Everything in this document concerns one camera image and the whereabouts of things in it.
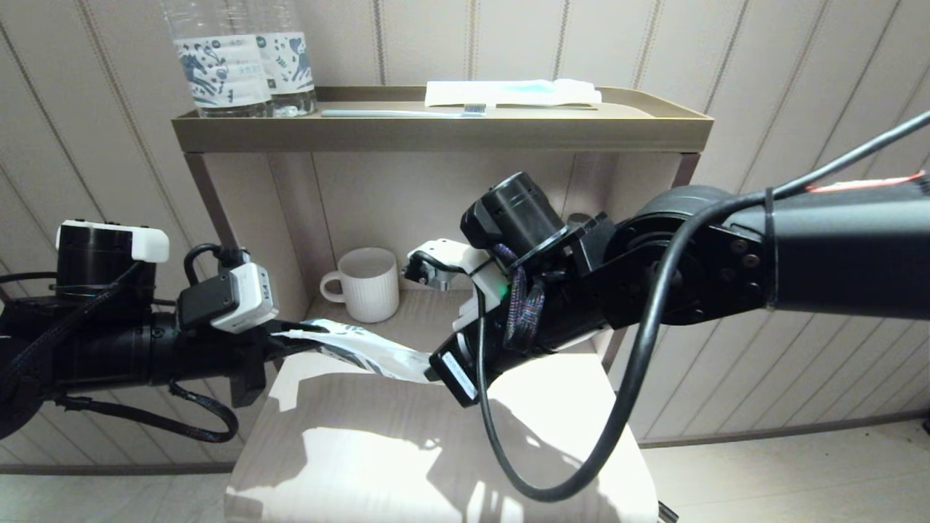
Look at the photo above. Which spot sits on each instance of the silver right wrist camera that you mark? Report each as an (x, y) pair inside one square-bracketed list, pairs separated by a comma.
[(450, 254)]

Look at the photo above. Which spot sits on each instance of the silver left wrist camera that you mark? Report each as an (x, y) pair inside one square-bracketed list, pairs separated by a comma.
[(247, 298)]

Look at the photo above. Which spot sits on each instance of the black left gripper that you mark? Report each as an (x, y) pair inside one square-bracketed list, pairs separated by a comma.
[(203, 356)]

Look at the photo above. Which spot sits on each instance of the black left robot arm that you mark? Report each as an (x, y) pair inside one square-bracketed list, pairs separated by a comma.
[(73, 356)]

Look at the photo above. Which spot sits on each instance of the brown open shelf unit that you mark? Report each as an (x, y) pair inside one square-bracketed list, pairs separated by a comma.
[(436, 134)]

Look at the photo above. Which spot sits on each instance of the light blue toothbrush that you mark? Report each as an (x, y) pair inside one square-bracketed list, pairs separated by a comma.
[(392, 113)]

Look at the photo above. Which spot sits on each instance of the black table knob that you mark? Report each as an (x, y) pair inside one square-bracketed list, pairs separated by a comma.
[(665, 513)]

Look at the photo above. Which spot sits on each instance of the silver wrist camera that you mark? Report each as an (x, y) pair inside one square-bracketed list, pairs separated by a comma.
[(247, 298), (450, 254)]

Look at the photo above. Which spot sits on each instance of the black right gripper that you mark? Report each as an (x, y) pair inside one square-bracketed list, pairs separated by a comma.
[(494, 341)]

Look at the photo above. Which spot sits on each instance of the white ribbed mug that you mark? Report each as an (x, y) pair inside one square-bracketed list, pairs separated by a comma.
[(370, 290)]

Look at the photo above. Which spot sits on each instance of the blue horse print bag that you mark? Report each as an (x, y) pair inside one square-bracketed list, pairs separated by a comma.
[(363, 352)]

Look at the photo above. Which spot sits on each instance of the small clear water bottle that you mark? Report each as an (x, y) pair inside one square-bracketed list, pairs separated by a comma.
[(577, 217)]

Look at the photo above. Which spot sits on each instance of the large clear water bottle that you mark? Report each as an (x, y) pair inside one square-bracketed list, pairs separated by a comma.
[(290, 62), (218, 73)]

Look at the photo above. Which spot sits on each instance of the white wrapped toothbrush packet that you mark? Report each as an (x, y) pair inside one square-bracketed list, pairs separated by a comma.
[(508, 93)]

